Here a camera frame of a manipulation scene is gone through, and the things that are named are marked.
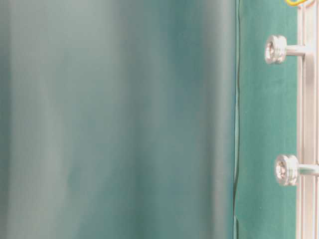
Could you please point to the orange rubber band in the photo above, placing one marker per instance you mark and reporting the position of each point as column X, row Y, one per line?
column 295, row 2

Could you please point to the silver grooved shaft near end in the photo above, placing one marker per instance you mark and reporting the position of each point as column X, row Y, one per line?
column 277, row 49

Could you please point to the silver grooved shaft end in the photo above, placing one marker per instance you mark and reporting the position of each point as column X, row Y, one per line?
column 288, row 170
column 277, row 49

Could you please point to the silver grooved shaft far end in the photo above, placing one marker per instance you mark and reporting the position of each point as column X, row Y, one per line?
column 288, row 170

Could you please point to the green table cloth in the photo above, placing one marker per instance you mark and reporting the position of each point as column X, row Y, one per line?
column 144, row 119

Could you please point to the silver aluminium extrusion rail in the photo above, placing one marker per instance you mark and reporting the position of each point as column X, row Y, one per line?
column 307, row 223

